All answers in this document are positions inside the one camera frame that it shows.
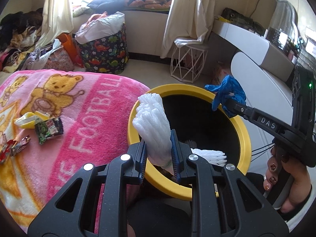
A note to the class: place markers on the pile of clothes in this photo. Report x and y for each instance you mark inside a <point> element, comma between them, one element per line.
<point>17,32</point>

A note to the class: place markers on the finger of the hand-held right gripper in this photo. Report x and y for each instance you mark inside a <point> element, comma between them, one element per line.
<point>256,119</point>

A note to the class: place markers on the orange bag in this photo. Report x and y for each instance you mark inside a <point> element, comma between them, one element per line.
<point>71,49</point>

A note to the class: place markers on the white foam fruit net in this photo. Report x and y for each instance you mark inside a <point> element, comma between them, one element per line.
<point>153,128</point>
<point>212,156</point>

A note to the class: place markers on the person's right hand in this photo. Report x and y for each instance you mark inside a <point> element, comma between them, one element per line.
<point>300,185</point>

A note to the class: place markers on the orange patterned quilt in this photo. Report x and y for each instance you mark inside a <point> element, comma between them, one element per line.
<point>148,0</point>

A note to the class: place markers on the white plastic bag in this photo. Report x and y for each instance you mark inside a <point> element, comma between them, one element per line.
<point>103,27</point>

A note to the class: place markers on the silver candy wrapper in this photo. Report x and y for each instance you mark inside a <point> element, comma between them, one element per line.
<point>21,145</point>

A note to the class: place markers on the floral bag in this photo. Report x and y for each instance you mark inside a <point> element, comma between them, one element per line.
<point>59,60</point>

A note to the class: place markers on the yellow snack packet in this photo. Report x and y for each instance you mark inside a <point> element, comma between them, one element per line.
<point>28,121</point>

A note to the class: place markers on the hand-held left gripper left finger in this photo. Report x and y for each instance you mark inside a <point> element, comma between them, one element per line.
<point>142,160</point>

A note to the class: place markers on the blue plastic bag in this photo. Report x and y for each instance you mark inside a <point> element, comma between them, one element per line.
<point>228,88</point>

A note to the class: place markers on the dinosaur print basket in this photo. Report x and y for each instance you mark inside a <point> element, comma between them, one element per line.
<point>103,54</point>

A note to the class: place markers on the yellow rimmed black bin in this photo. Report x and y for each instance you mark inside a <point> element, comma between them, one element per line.
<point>172,87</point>

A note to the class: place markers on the green snack packet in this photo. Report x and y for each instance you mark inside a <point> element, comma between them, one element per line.
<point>49,129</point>

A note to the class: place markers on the dark padded jacket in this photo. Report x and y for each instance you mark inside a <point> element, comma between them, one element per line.
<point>108,3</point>

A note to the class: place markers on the pink printed blanket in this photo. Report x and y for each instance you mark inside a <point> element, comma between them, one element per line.
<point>98,118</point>

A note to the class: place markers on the cream curtain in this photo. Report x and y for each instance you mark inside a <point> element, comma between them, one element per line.
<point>58,7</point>
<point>190,12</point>

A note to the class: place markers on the dark bag with yellow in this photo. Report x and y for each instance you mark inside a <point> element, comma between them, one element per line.
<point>239,19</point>

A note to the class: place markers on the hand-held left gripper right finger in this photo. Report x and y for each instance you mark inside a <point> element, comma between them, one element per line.
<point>174,155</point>

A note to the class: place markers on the white desk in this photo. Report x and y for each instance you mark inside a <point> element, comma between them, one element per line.
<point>249,61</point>

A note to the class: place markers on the cardboard box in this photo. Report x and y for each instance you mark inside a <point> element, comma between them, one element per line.
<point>219,72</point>

